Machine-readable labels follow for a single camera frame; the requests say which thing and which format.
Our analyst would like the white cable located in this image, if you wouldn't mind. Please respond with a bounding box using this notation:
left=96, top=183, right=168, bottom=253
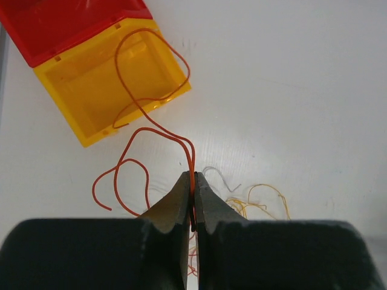
left=202, top=166, right=242, bottom=193

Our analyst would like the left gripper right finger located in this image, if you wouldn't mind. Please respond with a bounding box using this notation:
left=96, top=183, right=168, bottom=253
left=195, top=173, right=378, bottom=289

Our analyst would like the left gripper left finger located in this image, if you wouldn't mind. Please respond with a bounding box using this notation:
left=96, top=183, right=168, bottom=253
left=1, top=172, right=190, bottom=289

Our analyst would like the red bin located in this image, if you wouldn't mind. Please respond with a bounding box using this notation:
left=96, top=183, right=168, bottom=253
left=1, top=0, right=152, bottom=68

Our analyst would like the yellow bin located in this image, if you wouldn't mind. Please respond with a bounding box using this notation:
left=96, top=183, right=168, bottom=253
left=34, top=18, right=191, bottom=147

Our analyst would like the yellow cable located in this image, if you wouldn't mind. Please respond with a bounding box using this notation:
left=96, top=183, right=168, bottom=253
left=189, top=183, right=291, bottom=277

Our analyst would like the red cable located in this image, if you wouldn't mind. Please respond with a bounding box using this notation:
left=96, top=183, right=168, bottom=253
left=187, top=232, right=199, bottom=277

